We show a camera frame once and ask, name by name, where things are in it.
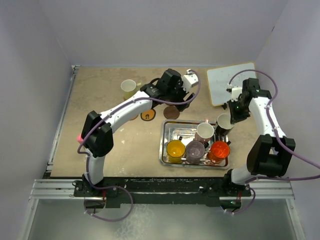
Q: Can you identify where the black mug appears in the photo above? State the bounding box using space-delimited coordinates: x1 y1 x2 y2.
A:
215 113 235 136

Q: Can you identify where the yellow black-rimmed coaster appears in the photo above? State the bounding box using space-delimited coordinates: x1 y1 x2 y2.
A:
140 109 156 122

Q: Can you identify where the yellow-green mug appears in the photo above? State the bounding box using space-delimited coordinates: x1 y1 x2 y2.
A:
120 79 141 101

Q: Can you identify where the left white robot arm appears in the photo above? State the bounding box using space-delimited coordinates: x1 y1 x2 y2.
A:
77 68 201 196

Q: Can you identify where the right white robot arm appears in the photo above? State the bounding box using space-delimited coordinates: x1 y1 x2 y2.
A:
222 78 296 196

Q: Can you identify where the orange translucent cup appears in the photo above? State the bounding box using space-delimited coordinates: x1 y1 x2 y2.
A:
207 141 231 164

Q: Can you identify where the yellow translucent cup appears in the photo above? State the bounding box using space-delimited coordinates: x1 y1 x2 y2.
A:
166 140 186 164

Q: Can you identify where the purple translucent cup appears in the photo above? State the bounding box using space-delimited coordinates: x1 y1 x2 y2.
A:
185 140 205 164

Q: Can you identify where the silver metal tray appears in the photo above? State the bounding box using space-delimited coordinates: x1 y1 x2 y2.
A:
159 119 230 170

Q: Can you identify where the white whiteboard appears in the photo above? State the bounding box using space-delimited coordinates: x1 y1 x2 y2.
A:
206 61 256 107

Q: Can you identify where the pink mug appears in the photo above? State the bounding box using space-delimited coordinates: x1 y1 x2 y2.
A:
194 119 215 144

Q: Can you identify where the pink cylinder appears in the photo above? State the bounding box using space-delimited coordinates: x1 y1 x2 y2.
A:
77 134 83 144

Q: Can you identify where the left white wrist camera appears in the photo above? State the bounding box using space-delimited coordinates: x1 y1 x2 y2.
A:
181 69 199 92

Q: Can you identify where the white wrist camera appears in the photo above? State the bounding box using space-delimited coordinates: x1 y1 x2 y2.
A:
226 84 243 102
181 69 199 92

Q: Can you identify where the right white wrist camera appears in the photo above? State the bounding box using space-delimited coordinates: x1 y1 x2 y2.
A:
226 84 243 102

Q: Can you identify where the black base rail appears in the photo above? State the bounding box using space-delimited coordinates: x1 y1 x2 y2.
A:
71 173 251 209

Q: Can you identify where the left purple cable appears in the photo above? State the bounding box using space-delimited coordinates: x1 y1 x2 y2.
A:
76 69 201 222

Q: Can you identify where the aluminium frame rail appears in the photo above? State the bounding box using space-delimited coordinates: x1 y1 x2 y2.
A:
29 65 81 199

